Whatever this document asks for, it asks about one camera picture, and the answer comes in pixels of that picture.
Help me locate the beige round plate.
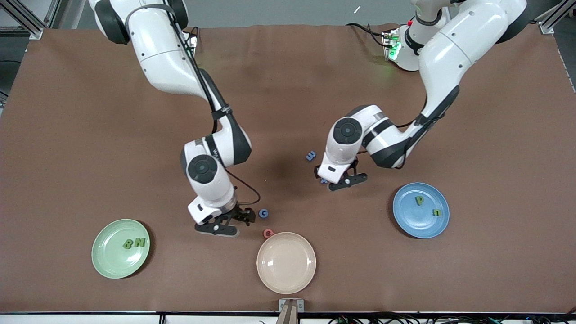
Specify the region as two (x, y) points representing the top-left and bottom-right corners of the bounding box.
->
(256, 232), (316, 294)

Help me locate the blue round plate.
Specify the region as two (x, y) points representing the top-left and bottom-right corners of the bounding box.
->
(392, 182), (450, 239)

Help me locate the light green round plate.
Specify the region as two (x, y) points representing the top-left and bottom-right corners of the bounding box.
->
(91, 219), (151, 279)

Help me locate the brown table cloth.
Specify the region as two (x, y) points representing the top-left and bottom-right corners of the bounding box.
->
(0, 23), (576, 313)

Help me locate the metal base connector box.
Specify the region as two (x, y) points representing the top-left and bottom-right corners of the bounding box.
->
(185, 28), (199, 57)
(382, 28), (401, 61)

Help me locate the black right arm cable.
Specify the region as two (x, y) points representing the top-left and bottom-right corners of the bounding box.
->
(126, 4), (261, 205)

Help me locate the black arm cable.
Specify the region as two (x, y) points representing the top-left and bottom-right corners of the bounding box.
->
(358, 85), (459, 169)
(126, 4), (261, 205)

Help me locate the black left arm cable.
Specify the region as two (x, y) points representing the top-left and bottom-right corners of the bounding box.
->
(358, 85), (459, 169)

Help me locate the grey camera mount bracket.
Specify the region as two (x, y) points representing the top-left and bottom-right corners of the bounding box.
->
(278, 298), (305, 324)

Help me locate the black base power cable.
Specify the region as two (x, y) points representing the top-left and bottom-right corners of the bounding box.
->
(346, 22), (392, 48)

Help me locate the white table edge rail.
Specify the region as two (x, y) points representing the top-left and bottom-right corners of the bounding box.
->
(0, 314), (279, 324)

